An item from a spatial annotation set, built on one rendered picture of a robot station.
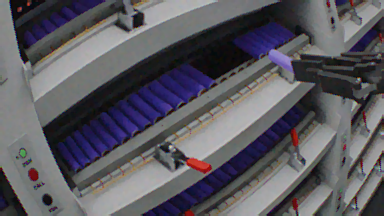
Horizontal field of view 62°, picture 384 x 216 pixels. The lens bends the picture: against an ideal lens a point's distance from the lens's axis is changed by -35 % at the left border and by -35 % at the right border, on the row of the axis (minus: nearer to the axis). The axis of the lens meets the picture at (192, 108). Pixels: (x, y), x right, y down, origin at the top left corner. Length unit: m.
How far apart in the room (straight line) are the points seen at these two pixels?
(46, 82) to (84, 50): 0.07
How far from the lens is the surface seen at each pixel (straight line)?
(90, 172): 0.59
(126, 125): 0.65
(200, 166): 0.56
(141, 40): 0.54
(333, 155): 1.02
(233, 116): 0.68
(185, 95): 0.69
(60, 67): 0.51
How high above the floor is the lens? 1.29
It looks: 27 degrees down
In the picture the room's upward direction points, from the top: 16 degrees counter-clockwise
